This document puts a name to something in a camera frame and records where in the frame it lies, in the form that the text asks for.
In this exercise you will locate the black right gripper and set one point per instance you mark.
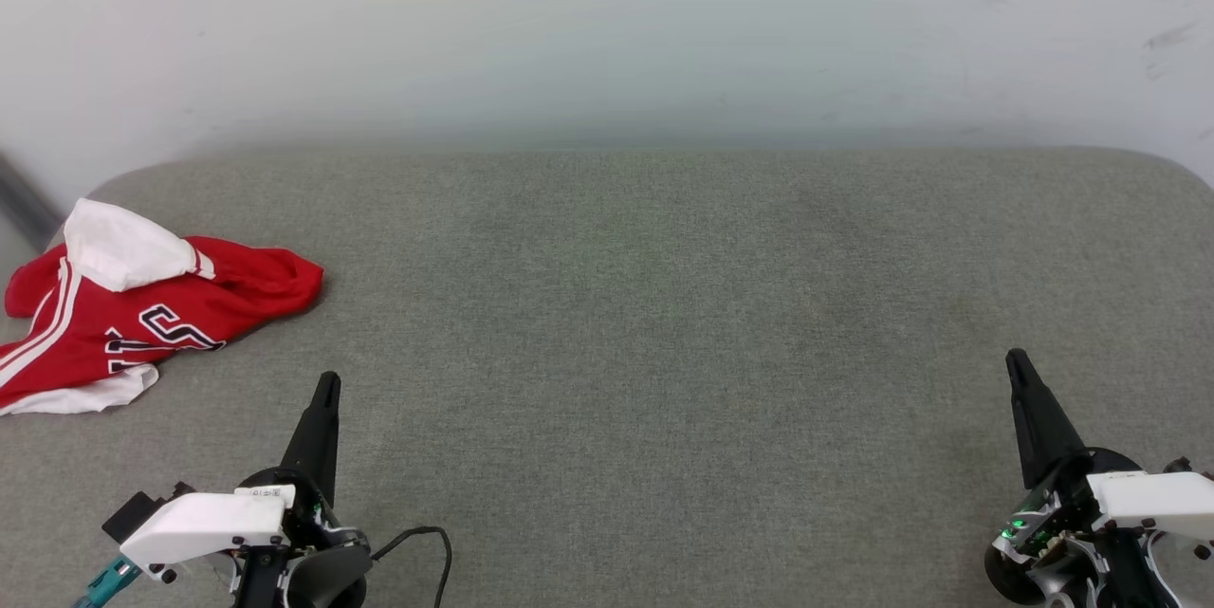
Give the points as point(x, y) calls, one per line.
point(1039, 532)

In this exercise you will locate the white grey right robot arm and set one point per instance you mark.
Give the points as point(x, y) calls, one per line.
point(1181, 580)

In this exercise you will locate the red white sports jersey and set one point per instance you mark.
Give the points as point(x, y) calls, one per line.
point(237, 290)

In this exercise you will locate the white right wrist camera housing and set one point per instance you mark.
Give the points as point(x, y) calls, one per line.
point(1157, 499)

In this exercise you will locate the grey wall skirting strip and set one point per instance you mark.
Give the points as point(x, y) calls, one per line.
point(21, 200)

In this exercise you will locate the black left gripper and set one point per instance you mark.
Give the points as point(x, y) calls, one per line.
point(308, 518)

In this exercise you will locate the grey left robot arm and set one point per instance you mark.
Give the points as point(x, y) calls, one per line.
point(327, 581)

